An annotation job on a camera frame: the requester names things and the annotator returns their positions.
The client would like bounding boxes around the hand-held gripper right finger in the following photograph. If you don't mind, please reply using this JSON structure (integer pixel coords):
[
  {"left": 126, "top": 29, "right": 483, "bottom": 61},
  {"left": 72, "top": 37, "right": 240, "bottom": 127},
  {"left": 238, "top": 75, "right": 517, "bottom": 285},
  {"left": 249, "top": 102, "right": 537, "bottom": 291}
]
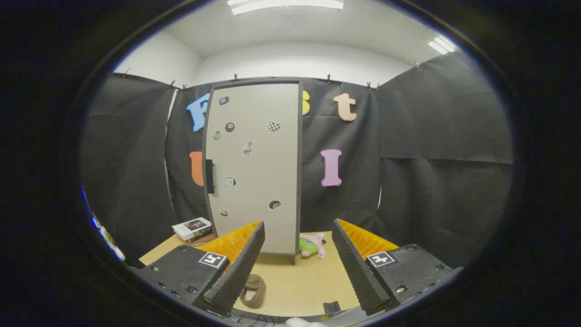
[{"left": 332, "top": 218, "right": 464, "bottom": 317}]

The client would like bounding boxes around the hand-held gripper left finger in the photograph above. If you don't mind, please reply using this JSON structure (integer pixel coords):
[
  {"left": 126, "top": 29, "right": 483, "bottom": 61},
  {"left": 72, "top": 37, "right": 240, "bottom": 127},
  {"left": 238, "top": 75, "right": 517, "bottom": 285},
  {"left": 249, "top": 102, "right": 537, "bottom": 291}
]
[{"left": 136, "top": 221, "right": 266, "bottom": 316}]

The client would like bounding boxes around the brown fuzzy shoe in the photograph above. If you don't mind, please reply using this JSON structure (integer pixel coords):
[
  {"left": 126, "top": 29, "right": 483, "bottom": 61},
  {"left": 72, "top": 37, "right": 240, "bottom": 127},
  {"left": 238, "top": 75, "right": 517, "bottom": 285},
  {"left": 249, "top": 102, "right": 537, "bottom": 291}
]
[{"left": 239, "top": 274, "right": 267, "bottom": 309}]

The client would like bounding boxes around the grey shoe cabinet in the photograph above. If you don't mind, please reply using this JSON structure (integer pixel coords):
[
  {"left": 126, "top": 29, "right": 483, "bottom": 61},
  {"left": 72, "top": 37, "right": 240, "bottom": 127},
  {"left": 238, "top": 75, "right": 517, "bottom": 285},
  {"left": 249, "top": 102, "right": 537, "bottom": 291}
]
[{"left": 202, "top": 79, "right": 304, "bottom": 265}]

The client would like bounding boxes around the brown book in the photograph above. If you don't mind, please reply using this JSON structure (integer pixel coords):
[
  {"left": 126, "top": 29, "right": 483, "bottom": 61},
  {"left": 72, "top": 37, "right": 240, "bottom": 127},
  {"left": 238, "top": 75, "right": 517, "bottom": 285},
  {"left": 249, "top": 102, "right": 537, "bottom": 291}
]
[{"left": 188, "top": 233, "right": 217, "bottom": 247}]

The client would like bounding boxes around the pink and green plush toy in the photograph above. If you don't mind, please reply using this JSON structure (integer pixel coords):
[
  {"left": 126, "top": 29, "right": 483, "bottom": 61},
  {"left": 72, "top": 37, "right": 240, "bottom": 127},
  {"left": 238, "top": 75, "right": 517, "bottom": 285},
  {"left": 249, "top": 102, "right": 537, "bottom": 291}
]
[{"left": 298, "top": 233, "right": 326, "bottom": 259}]

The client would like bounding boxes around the cluttered white shelf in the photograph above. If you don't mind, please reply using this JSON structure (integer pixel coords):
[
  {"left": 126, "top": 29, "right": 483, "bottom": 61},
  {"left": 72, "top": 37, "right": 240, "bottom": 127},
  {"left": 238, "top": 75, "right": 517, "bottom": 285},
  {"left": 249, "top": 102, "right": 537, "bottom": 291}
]
[{"left": 82, "top": 186, "right": 126, "bottom": 262}]

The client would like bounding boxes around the black backdrop cloth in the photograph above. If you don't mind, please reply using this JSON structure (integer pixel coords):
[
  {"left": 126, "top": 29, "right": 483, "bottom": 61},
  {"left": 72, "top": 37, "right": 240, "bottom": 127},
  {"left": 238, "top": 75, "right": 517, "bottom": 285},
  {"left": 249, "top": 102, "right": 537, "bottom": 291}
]
[{"left": 81, "top": 50, "right": 514, "bottom": 268}]

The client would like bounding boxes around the ceiling light panel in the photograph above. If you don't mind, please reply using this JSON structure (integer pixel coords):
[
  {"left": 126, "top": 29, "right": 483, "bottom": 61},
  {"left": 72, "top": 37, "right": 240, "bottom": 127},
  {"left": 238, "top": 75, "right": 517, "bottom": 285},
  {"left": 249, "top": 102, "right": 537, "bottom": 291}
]
[
  {"left": 428, "top": 36, "right": 456, "bottom": 55},
  {"left": 227, "top": 0, "right": 344, "bottom": 16}
]

